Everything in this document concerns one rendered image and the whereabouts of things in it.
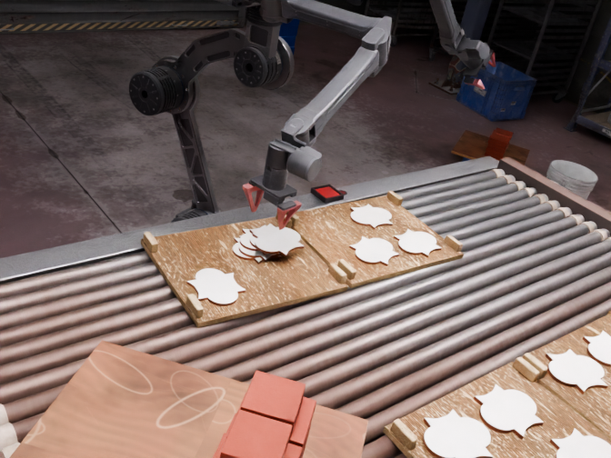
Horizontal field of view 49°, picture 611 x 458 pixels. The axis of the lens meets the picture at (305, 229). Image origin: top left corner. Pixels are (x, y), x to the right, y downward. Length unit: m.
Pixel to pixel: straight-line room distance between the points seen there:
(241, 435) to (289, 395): 0.09
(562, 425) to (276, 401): 0.82
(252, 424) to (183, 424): 0.34
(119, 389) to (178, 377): 0.10
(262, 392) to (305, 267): 0.89
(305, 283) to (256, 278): 0.12
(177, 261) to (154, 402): 0.57
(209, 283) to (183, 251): 0.15
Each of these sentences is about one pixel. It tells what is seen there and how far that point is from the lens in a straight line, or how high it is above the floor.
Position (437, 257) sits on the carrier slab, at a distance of 1.91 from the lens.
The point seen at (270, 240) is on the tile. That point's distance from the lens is 1.72.
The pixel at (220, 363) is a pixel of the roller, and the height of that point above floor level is 0.91.
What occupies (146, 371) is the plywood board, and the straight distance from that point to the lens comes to 1.23.
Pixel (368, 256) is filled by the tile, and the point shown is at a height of 0.94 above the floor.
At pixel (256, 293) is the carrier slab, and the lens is 1.60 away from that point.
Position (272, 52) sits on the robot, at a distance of 2.43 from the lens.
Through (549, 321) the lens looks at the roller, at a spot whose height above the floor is 0.91.
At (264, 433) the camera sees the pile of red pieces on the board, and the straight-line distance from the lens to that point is 0.81.
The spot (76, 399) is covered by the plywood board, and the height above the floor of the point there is 1.04.
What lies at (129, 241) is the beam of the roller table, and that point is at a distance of 1.77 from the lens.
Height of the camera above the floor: 1.89
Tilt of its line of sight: 31 degrees down
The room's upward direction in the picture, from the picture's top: 11 degrees clockwise
